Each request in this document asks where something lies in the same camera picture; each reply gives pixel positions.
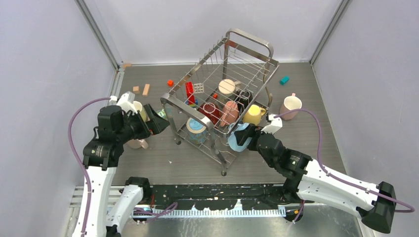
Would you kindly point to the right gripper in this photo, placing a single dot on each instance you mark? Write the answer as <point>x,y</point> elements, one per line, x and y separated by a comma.
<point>251,131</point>

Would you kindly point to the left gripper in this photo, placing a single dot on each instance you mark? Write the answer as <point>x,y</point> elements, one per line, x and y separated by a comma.
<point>156,123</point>

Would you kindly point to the light blue faceted mug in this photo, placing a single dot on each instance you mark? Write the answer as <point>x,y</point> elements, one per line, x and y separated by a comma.
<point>232,141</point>

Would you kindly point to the pale yellow faceted mug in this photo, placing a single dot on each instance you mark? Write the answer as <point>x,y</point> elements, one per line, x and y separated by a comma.
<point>139,107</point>

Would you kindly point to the iridescent pink mug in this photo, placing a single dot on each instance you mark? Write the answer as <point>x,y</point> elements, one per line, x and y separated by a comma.
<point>137,144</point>

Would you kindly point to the pink faceted mug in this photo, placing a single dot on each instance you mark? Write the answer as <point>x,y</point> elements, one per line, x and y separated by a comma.
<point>290,103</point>

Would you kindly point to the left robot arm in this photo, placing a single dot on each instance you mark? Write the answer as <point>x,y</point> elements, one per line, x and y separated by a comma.
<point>101,157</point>

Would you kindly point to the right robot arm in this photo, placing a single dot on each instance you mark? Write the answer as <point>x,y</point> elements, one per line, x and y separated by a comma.
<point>307,180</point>

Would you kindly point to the green toy cube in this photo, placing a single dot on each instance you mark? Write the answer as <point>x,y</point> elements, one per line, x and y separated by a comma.
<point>162,114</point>

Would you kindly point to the salmon pink mug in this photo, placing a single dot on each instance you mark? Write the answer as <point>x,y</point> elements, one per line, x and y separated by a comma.
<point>230,113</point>

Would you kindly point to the long wooden block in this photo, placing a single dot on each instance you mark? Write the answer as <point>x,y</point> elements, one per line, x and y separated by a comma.
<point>146,90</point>

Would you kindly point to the small wooden cube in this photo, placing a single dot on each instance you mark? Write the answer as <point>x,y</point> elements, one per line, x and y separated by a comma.
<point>136,90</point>

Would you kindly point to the black mug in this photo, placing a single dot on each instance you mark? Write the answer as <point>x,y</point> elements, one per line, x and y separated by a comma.
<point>243,99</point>

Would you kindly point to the blue butterfly mug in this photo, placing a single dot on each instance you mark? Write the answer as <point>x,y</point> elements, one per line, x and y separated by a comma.
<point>197,133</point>

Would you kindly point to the dark red mug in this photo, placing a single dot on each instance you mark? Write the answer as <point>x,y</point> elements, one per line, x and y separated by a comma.
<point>211,111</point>

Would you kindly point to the red block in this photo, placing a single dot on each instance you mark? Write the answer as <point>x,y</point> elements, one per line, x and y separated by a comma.
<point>190,93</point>

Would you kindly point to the cream mug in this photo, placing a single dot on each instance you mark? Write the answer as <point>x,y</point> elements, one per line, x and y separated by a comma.
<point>229,87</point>

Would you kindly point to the teal block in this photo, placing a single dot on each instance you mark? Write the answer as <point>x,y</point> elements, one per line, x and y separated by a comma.
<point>284,80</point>

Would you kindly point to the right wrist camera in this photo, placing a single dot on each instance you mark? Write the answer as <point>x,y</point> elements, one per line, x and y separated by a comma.
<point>274,124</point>

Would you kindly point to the steel wire dish rack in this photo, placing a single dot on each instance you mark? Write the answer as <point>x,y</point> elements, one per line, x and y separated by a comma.
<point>239,56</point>

